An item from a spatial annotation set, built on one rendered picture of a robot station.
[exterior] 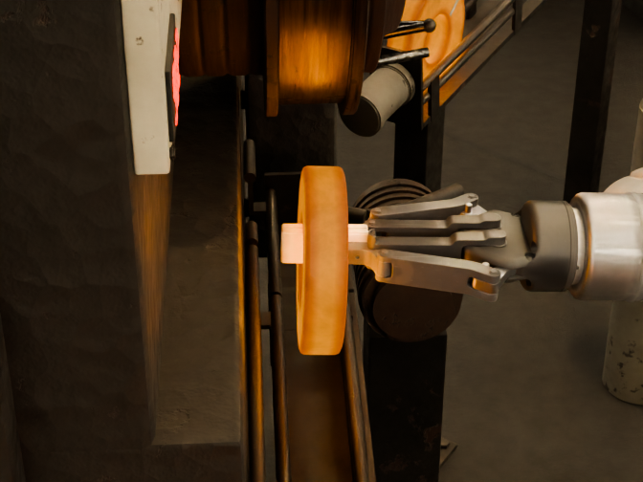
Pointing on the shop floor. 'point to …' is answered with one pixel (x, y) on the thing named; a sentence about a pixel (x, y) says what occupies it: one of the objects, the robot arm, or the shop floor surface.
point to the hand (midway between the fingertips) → (323, 243)
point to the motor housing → (404, 359)
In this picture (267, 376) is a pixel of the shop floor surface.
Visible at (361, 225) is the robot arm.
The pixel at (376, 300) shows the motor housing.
